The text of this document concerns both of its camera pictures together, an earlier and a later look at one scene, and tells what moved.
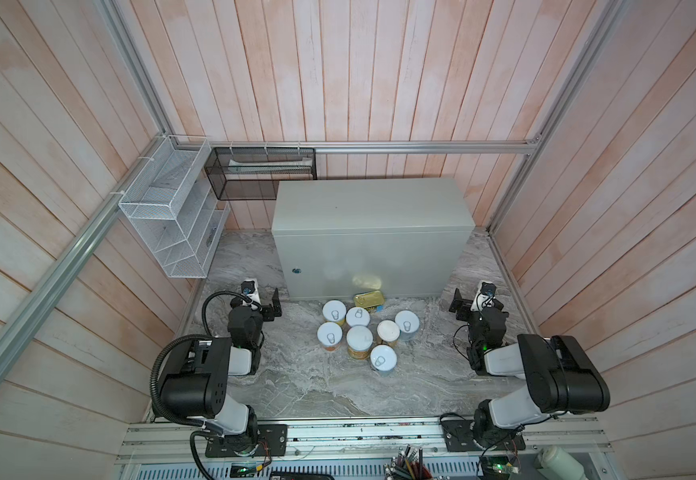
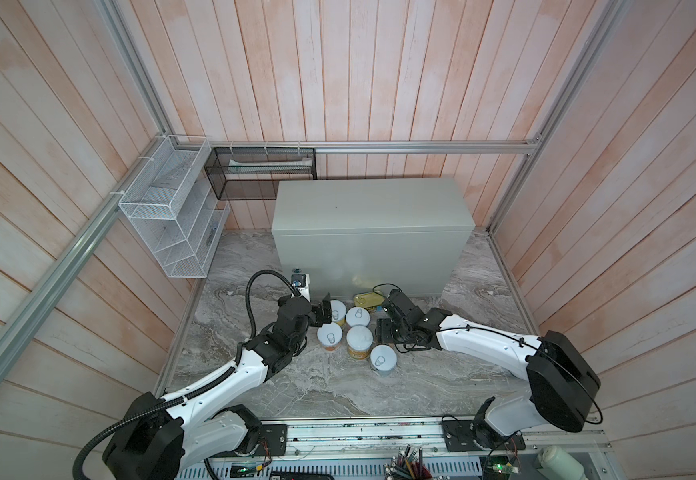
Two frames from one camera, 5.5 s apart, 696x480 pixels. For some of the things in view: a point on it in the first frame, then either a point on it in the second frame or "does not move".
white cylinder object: (556, 464) does not move
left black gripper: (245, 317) to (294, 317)
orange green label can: (359, 341) does not move
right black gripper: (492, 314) to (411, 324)
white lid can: (330, 335) does not move
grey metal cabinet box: (333, 239) does not move
